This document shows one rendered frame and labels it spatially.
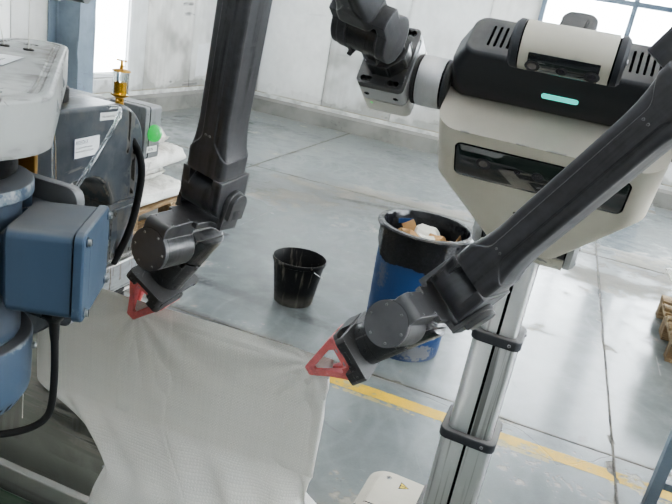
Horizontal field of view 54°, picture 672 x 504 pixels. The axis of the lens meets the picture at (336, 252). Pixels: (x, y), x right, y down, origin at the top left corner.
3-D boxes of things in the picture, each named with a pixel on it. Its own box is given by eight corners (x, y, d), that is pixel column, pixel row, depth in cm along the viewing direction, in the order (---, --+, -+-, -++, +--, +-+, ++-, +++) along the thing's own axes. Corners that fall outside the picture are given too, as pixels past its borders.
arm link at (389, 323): (500, 312, 82) (462, 256, 84) (471, 314, 72) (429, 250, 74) (425, 363, 86) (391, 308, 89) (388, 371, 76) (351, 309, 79)
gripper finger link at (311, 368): (288, 356, 90) (344, 330, 86) (308, 336, 97) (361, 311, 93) (313, 398, 91) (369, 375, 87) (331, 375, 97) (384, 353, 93)
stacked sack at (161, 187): (188, 198, 467) (190, 177, 462) (130, 219, 407) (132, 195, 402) (137, 183, 479) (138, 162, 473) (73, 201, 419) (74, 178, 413)
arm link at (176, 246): (251, 193, 89) (203, 166, 92) (197, 201, 79) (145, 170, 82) (224, 270, 93) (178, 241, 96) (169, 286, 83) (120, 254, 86)
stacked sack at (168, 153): (191, 164, 459) (193, 144, 454) (131, 181, 398) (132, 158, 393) (137, 150, 471) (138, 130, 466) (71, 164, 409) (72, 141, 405)
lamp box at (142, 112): (158, 156, 116) (162, 105, 113) (142, 160, 112) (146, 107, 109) (122, 147, 118) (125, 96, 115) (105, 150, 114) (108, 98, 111)
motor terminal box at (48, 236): (109, 303, 73) (115, 204, 69) (84, 349, 63) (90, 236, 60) (30, 294, 72) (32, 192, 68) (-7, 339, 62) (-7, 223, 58)
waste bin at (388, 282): (453, 337, 359) (483, 225, 337) (434, 379, 312) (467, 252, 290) (370, 311, 372) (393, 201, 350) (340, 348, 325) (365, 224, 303)
